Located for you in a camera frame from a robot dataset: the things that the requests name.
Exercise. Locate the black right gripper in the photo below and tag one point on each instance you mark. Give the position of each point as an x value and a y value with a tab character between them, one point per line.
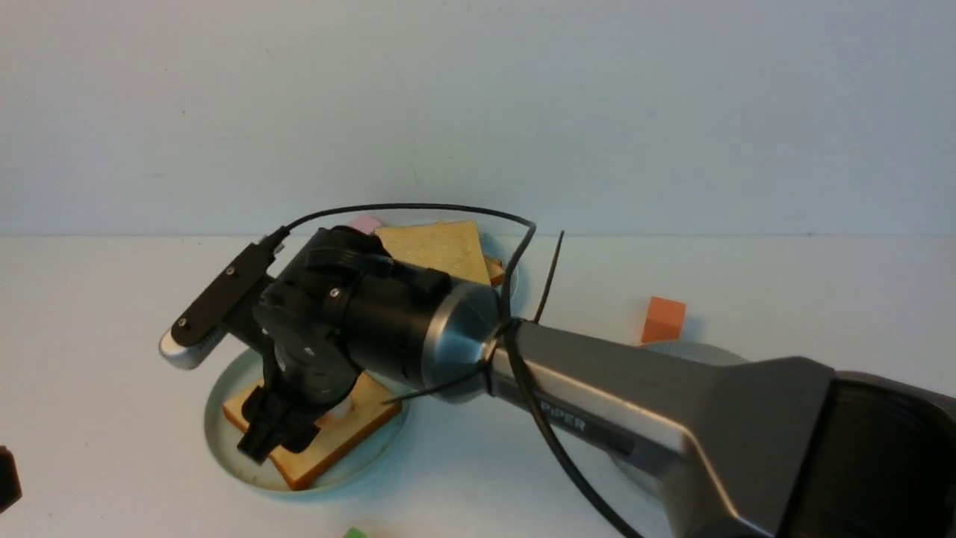
295	323

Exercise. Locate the grey egg plate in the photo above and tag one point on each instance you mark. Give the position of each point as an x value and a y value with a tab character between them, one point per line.
686	350

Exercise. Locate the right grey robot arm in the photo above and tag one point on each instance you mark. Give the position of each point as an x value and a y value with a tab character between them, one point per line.
783	447

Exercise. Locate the orange foam cube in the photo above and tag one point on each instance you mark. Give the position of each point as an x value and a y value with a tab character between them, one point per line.
664	320

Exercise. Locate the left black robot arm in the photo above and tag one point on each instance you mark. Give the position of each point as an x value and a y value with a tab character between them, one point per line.
10	484

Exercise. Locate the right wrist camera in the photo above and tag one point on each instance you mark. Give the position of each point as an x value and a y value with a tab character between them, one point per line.
223	308

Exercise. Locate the light blue bread plate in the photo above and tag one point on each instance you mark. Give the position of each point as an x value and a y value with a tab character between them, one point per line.
492	246

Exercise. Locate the light green round plate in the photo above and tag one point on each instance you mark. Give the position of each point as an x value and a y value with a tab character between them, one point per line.
224	448

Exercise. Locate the pink foam cube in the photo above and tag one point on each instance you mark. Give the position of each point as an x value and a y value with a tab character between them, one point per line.
365	224

